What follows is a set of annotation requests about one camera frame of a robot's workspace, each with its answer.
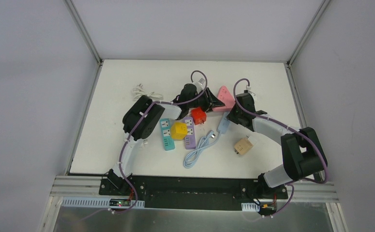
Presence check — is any aluminium frame rail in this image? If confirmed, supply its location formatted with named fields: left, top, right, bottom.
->
left=50, top=175, right=339, bottom=203

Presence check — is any red cube adapter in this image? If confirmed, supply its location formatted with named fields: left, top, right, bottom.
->
left=191, top=107, right=207, bottom=125

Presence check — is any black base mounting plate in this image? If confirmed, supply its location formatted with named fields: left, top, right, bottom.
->
left=99, top=175, right=288, bottom=211

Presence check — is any pink triangular power socket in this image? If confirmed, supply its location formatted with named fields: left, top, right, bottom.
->
left=213, top=86, right=235, bottom=112

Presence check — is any light blue power strip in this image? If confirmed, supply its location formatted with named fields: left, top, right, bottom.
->
left=217, top=112, right=230, bottom=134

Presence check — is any white cube adapter with picture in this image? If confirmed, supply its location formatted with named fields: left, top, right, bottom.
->
left=140, top=139, right=149, bottom=149

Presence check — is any white plug adapter small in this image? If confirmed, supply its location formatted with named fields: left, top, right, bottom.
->
left=246, top=135, right=258, bottom=146

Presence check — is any yellow cube adapter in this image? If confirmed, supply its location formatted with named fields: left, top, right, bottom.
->
left=170, top=122, right=188, bottom=140

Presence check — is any purple power strip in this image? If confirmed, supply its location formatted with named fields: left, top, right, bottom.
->
left=183, top=116, right=196, bottom=150

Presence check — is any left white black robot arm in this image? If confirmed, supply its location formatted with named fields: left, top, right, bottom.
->
left=105, top=83, right=225, bottom=196

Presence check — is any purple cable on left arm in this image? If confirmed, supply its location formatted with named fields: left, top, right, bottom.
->
left=118, top=70, right=209, bottom=215

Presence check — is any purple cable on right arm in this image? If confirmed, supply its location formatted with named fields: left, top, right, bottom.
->
left=233, top=78, right=329, bottom=218

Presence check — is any beige cube adapter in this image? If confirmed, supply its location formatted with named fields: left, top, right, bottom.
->
left=234, top=138, right=254, bottom=155

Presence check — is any teal power strip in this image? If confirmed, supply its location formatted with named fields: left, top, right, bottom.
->
left=160, top=118, right=175, bottom=151

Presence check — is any light blue coiled cable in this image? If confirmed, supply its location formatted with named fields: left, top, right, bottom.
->
left=183, top=130, right=222, bottom=169

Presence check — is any white coiled cable left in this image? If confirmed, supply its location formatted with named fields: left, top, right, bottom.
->
left=132, top=84, right=164, bottom=102

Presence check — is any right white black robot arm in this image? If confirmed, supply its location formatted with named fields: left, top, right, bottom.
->
left=227, top=92, right=328, bottom=198

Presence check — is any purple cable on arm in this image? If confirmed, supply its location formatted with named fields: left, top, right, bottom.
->
left=118, top=70, right=209, bottom=215
left=233, top=78, right=329, bottom=218

